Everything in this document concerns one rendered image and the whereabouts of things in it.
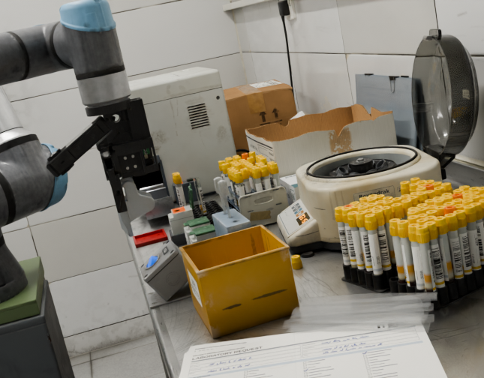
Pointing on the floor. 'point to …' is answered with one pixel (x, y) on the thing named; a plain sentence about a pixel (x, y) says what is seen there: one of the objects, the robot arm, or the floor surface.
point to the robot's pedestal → (31, 346)
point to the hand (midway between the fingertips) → (124, 229)
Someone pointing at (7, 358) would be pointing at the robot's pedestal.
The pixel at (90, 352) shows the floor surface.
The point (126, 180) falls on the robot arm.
